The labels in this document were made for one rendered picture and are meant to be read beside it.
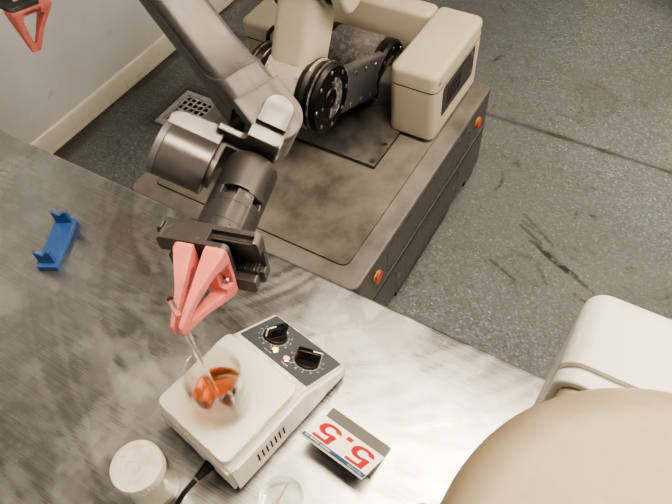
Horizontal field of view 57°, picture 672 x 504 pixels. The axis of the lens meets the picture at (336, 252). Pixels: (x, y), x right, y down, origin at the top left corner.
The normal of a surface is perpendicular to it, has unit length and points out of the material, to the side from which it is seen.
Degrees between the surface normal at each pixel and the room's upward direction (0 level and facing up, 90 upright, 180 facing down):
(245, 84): 30
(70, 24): 90
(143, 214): 0
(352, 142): 0
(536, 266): 0
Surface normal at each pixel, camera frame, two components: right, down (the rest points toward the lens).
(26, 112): 0.86, 0.37
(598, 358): -0.05, -0.60
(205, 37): 0.22, -0.20
